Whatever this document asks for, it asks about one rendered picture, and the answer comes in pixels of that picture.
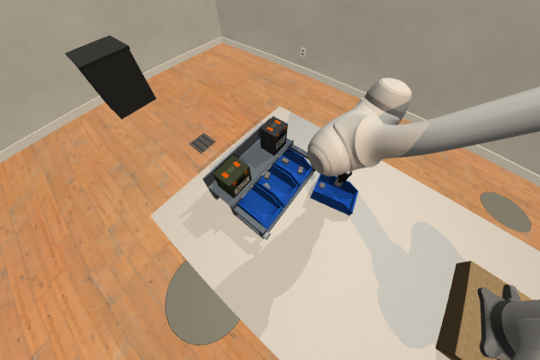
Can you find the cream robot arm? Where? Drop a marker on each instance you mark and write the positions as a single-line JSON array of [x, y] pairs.
[[357, 140]]

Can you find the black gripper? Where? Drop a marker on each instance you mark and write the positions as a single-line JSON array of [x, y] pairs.
[[342, 178]]

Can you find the grey metal shelf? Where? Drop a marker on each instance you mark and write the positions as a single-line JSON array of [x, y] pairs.
[[260, 161]]

